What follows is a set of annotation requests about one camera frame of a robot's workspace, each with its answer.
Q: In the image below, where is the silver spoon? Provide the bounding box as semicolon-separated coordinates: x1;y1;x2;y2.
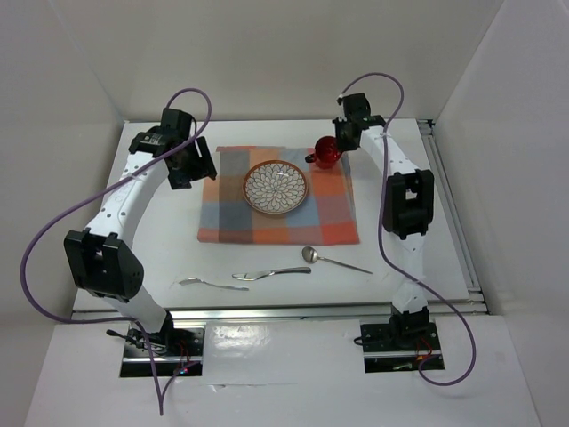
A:
301;246;373;275

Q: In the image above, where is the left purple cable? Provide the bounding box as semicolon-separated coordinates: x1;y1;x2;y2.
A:
19;87;213;417

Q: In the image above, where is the silver knife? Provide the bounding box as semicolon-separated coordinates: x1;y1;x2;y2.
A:
232;267;311;281

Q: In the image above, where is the floral patterned plate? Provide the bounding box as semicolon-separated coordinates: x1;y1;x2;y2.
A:
242;160;309;215

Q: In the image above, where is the aluminium frame rail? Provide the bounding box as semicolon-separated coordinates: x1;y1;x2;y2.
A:
70;117;490;323

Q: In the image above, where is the red enamel mug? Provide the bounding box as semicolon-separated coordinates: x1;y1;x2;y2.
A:
305;136;341;170

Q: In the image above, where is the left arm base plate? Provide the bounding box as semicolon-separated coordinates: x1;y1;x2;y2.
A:
106;326;205;378

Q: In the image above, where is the silver fork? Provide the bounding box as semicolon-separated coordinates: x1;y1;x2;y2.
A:
179;278;249;292

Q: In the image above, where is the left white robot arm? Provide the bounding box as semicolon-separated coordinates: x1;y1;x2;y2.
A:
64;108;217;355

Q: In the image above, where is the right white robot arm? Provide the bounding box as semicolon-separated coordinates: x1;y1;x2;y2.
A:
333;93;434;350

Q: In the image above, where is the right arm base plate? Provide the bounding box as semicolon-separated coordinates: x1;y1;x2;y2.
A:
353;322;445;374

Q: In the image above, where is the checkered orange grey cloth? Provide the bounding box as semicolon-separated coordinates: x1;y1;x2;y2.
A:
197;146;360;246

